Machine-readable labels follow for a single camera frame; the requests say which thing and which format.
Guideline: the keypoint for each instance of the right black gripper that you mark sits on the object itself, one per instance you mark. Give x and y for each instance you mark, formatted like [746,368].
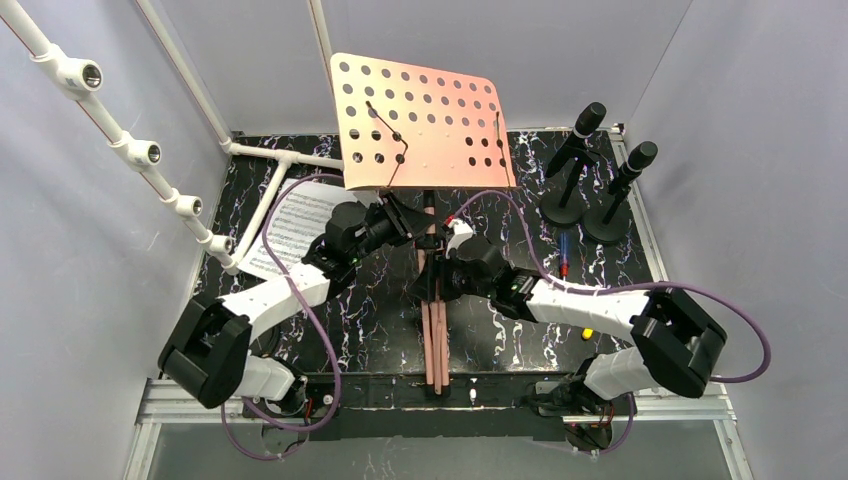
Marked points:
[440,281]

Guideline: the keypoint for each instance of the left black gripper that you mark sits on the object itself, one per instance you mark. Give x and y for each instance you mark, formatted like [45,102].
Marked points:
[399,221]

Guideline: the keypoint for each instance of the pink music stand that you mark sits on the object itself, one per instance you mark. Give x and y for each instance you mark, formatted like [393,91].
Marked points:
[411,131]

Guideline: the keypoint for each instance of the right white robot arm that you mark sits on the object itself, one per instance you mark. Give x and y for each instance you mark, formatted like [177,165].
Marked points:
[673,343]

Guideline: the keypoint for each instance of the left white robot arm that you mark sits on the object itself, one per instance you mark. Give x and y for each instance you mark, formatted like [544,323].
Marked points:
[207,353]

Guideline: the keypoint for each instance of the blue red screwdriver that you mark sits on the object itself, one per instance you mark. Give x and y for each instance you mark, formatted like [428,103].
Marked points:
[564,256]

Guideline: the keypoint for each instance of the right black microphone on stand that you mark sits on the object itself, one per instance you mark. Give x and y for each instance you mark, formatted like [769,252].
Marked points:
[603,224]

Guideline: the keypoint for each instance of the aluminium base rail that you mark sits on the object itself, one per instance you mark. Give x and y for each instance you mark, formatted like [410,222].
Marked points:
[388,428]

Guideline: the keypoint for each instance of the white PVC pipe frame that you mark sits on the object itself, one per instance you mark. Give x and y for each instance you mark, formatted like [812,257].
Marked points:
[103,152]

